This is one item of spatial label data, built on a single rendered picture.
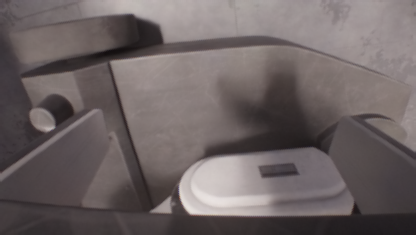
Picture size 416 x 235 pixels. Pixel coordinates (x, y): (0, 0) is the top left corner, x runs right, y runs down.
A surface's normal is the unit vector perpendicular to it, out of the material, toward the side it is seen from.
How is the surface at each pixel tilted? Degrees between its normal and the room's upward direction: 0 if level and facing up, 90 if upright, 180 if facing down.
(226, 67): 0
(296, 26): 0
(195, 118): 0
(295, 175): 90
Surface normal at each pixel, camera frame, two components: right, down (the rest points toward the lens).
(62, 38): 0.30, 0.37
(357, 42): 0.00, 0.45
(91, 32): 0.67, 0.25
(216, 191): -0.09, -0.89
